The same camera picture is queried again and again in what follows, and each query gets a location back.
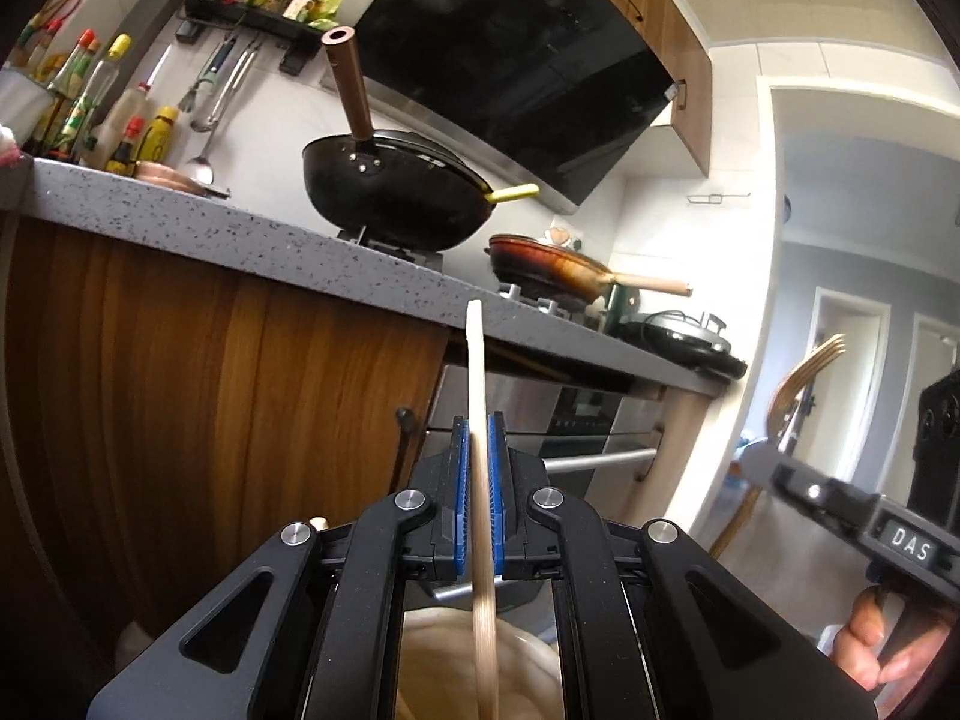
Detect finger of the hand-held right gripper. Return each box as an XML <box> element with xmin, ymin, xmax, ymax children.
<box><xmin>739</xmin><ymin>439</ymin><xmax>890</xmax><ymax>541</ymax></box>

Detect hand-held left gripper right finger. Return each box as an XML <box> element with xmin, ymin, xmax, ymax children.
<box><xmin>487</xmin><ymin>412</ymin><xmax>878</xmax><ymax>720</ymax></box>

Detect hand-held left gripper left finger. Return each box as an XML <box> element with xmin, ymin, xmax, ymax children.
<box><xmin>88</xmin><ymin>416</ymin><xmax>475</xmax><ymax>720</ymax></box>

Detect wooden fork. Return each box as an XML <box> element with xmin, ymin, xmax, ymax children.
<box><xmin>709</xmin><ymin>334</ymin><xmax>852</xmax><ymax>560</ymax></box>

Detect light wooden stick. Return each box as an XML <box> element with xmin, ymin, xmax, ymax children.
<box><xmin>465</xmin><ymin>300</ymin><xmax>500</xmax><ymax>720</ymax></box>

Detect white floral ceramic utensil holder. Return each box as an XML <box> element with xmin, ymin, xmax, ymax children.
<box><xmin>401</xmin><ymin>604</ymin><xmax>563</xmax><ymax>720</ymax></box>

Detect person's right hand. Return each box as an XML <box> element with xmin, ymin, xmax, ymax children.
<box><xmin>832</xmin><ymin>585</ymin><xmax>887</xmax><ymax>689</ymax></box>

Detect stainless steel oven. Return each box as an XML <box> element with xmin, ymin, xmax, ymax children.
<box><xmin>424</xmin><ymin>364</ymin><xmax>665</xmax><ymax>496</ymax></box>

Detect black gas stove grate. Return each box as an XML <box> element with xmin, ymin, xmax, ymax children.
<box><xmin>499</xmin><ymin>281</ymin><xmax>582</xmax><ymax>316</ymax></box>
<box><xmin>341</xmin><ymin>229</ymin><xmax>443</xmax><ymax>267</ymax></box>

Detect black pot with lid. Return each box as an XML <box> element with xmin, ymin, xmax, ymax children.
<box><xmin>619</xmin><ymin>307</ymin><xmax>749</xmax><ymax>380</ymax></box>

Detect dark green pot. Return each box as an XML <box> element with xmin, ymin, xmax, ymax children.
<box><xmin>604</xmin><ymin>285</ymin><xmax>638</xmax><ymax>335</ymax></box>

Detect wooden base cabinet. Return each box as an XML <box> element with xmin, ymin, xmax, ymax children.
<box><xmin>0</xmin><ymin>214</ymin><xmax>451</xmax><ymax>661</ymax></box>

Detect grey speckled countertop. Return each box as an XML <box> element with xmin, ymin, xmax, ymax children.
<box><xmin>22</xmin><ymin>154</ymin><xmax>740</xmax><ymax>398</ymax></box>

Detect metal hanging ladle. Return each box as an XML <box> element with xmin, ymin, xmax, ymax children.
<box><xmin>184</xmin><ymin>120</ymin><xmax>226</xmax><ymax>185</ymax></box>

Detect copper dish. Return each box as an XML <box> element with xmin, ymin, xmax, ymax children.
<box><xmin>133</xmin><ymin>160</ymin><xmax>230</xmax><ymax>200</ymax></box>

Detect black glass range hood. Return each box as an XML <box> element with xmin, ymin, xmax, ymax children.
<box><xmin>352</xmin><ymin>0</ymin><xmax>687</xmax><ymax>215</ymax></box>

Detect yellow squeeze bottle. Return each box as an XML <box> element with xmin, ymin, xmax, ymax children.
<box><xmin>139</xmin><ymin>106</ymin><xmax>181</xmax><ymax>166</ymax></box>

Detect metal hanging tongs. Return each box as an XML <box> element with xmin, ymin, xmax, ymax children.
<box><xmin>191</xmin><ymin>41</ymin><xmax>263</xmax><ymax>132</ymax></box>

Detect wooden upper cabinet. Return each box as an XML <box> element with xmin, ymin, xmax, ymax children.
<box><xmin>547</xmin><ymin>0</ymin><xmax>713</xmax><ymax>177</ymax></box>

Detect clear cooking oil bottle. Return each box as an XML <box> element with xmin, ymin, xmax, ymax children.
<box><xmin>90</xmin><ymin>82</ymin><xmax>152</xmax><ymax>170</ymax></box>

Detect yellow cap clear bottle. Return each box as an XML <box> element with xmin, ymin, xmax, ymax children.
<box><xmin>81</xmin><ymin>34</ymin><xmax>133</xmax><ymax>166</ymax></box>

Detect red cap green label bottle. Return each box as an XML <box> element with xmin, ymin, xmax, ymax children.
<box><xmin>45</xmin><ymin>30</ymin><xmax>100</xmax><ymax>158</ymax></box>

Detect black wok with brown handle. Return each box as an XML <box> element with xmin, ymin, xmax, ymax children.
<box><xmin>302</xmin><ymin>26</ymin><xmax>496</xmax><ymax>254</ymax></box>

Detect black wall spice rack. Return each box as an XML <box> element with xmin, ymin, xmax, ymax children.
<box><xmin>184</xmin><ymin>0</ymin><xmax>320</xmax><ymax>76</ymax></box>

